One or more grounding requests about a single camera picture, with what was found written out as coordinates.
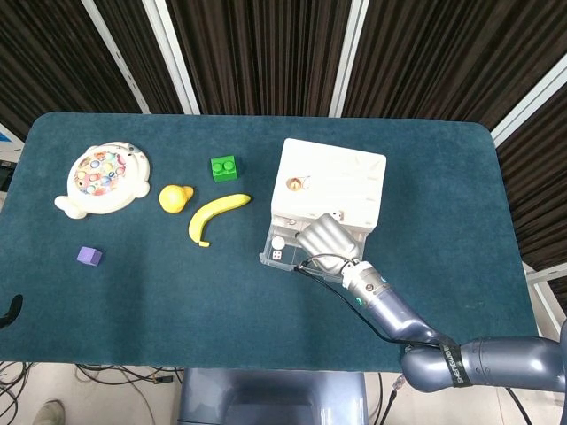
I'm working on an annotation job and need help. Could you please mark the white plastic drawer cabinet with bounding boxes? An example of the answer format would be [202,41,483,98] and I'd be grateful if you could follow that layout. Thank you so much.
[269,137,387,240]

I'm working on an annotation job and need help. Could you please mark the yellow toy banana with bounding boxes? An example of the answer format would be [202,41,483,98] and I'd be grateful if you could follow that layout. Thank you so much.
[188,193,252,248]

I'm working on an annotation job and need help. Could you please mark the white frame post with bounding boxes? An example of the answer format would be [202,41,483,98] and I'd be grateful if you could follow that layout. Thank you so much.
[82,0,151,114]
[490,55,567,147]
[330,0,371,117]
[141,0,200,115]

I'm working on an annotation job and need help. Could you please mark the white fishing game toy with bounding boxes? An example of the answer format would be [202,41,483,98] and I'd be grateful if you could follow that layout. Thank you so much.
[53,140,151,219]

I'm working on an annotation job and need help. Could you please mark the purple cube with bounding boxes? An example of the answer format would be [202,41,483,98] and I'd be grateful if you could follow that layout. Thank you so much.
[76,245,104,268]

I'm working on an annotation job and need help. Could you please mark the clear drawer with yellow block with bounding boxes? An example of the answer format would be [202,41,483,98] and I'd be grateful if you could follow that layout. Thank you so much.
[259,214,346,278]

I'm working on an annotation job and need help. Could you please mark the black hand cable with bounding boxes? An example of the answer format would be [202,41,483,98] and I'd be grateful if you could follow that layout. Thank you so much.
[292,252,444,344]

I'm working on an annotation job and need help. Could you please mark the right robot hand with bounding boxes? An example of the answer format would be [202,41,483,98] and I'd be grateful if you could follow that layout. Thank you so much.
[294,212,365,276]

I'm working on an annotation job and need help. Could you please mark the green building block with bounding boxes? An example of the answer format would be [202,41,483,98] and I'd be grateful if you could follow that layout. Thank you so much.
[209,154,240,183]

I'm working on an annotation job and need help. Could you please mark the grey shoe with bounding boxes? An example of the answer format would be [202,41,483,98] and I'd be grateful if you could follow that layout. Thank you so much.
[35,399,66,425]

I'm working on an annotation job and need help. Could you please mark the dark brown pleated curtain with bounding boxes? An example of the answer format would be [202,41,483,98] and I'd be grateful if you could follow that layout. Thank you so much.
[0,0,567,271]

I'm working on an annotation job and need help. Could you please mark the blue table cloth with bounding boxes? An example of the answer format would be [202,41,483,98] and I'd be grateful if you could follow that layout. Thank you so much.
[0,111,545,372]

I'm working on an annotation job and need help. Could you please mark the gold bell with string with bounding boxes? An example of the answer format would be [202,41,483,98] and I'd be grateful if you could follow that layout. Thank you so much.
[285,174,312,192]

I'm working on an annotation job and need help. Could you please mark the black velcro strap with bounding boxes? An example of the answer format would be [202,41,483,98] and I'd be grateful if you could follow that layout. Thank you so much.
[438,338,466,390]

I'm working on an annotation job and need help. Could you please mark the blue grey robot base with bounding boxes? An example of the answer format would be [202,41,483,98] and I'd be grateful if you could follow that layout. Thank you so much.
[176,367,369,425]

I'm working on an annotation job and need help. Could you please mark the yellow toy pear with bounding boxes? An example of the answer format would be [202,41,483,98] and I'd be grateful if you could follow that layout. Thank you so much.
[158,184,195,215]

